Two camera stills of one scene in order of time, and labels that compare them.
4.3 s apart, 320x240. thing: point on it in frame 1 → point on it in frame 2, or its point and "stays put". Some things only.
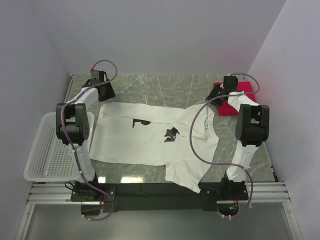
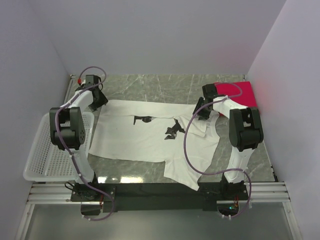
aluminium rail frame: [60, 193] stays put
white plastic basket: [49, 159] stays put
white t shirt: [183, 139] stays put
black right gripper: [215, 89] → [204, 116]
